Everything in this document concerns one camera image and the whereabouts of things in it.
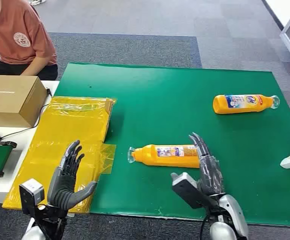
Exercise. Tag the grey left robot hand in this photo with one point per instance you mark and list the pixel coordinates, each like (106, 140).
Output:
(62, 188)

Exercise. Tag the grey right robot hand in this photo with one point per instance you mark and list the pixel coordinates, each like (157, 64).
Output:
(210, 175)

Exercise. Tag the orange detergent bottle clear cap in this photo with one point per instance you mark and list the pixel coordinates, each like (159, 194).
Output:
(160, 159)
(220, 105)

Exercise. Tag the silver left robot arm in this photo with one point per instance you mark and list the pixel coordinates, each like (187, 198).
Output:
(47, 222)

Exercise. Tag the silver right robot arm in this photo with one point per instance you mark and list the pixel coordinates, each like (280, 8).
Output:
(231, 212)

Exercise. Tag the person's forearm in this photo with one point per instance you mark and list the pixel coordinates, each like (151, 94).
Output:
(36, 68)

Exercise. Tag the yellow plastic bag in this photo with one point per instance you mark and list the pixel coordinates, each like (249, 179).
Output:
(67, 126)

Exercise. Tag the white side table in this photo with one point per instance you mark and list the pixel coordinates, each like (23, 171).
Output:
(22, 140)

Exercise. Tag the brown cardboard box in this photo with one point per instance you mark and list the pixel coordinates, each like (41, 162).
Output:
(12, 99)

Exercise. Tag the person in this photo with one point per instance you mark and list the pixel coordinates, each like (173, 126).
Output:
(17, 33)

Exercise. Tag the white shoe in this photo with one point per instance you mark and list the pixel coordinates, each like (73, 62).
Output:
(36, 1)

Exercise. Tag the dark right wrist camera box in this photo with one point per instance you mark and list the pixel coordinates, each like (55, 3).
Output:
(189, 190)

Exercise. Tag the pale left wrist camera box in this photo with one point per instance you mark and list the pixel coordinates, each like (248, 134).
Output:
(31, 195)

